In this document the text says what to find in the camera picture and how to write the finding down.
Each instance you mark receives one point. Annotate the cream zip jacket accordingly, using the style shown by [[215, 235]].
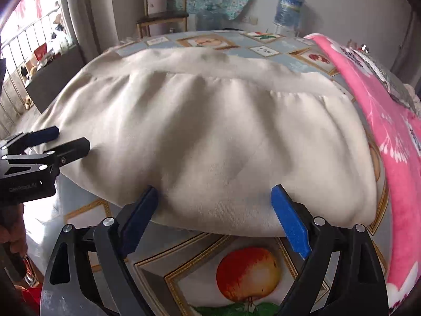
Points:
[[213, 138]]

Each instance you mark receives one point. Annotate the wooden chair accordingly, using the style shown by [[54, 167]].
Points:
[[164, 16]]

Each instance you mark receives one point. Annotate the small shiny metal object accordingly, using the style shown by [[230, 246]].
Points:
[[365, 48]]

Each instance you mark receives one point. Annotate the dark board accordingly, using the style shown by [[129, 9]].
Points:
[[56, 79]]

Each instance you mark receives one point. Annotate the blue water bottle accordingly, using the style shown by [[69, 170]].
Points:
[[289, 10]]

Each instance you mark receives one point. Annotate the white wall socket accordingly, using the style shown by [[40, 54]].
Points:
[[251, 19]]

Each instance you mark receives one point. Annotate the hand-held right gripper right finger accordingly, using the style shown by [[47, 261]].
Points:
[[291, 220]]

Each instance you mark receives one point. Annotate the grey curtain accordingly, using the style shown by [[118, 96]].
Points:
[[88, 10]]

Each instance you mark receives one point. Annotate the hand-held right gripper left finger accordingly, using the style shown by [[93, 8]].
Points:
[[141, 219]]

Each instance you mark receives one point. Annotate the pale tall container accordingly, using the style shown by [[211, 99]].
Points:
[[154, 0]]

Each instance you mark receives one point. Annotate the fruit print tablecloth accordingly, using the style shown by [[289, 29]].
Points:
[[184, 270]]

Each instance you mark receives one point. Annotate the pink floral blanket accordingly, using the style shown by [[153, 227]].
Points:
[[388, 144]]

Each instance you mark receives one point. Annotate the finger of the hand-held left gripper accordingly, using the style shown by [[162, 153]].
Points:
[[46, 134], [70, 149]]

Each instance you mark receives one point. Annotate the silver sequin cushion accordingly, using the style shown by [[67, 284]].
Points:
[[394, 89]]

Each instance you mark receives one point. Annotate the empty clear water jug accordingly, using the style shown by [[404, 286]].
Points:
[[210, 19]]

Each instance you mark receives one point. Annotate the white lace cloth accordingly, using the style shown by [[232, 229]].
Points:
[[373, 65]]

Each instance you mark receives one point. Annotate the white water dispenser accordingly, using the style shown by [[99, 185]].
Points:
[[286, 31]]

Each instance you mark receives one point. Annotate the person's left hand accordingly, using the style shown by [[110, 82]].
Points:
[[14, 227]]

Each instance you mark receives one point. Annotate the metal window railing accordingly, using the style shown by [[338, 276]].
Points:
[[13, 72]]

